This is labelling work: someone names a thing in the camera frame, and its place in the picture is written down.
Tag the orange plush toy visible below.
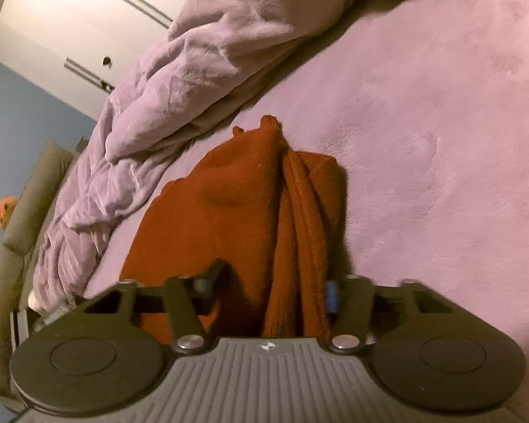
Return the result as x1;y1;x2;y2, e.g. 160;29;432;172
0;196;18;229

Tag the grey headboard cushion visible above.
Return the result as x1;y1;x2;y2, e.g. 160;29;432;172
0;140;78;412

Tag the white wardrobe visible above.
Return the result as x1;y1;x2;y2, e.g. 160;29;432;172
0;0;185;119

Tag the rust brown knit cardigan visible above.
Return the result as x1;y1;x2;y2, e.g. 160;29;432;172
120;116;344;339

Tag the lilac crumpled duvet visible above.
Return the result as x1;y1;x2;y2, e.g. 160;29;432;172
30;0;512;313

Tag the lilac fleece bed sheet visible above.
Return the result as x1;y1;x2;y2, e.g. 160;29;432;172
86;0;529;420

